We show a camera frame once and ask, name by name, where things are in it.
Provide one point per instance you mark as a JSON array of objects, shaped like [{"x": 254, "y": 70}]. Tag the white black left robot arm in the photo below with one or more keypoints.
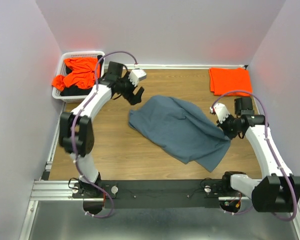
[{"x": 76, "y": 135}]

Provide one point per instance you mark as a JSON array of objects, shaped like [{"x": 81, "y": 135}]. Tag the folded orange t shirt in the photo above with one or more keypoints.
[{"x": 224, "y": 80}]

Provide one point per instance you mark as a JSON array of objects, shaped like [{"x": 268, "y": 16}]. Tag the blue grey t shirt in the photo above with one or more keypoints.
[{"x": 182, "y": 130}]

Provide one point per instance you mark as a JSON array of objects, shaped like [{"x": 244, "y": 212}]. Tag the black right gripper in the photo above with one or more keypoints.
[{"x": 230, "y": 134}]

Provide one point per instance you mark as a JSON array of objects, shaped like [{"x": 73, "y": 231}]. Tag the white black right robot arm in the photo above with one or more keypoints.
[{"x": 278, "y": 191}]

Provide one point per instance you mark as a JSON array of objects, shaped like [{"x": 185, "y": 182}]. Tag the aluminium extrusion rail frame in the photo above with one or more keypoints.
[{"x": 121, "y": 153}]

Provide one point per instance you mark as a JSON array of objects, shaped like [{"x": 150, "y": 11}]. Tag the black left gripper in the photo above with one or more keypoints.
[{"x": 132, "y": 98}]

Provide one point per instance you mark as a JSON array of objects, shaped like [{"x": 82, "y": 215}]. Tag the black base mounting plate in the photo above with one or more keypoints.
[{"x": 162, "y": 194}]

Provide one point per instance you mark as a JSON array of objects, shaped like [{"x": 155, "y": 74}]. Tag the crumpled orange t shirt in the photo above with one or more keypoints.
[{"x": 82, "y": 73}]

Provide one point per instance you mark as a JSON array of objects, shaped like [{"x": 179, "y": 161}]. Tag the black t shirt in basket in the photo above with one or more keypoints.
[{"x": 74, "y": 90}]

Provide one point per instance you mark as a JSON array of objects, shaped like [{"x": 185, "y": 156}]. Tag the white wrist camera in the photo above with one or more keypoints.
[
  {"x": 221, "y": 111},
  {"x": 136, "y": 75}
]

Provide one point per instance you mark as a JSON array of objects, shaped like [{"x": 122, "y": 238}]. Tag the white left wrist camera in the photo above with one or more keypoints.
[{"x": 136, "y": 75}]

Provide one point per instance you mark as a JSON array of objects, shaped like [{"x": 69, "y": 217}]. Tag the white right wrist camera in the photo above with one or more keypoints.
[{"x": 221, "y": 111}]

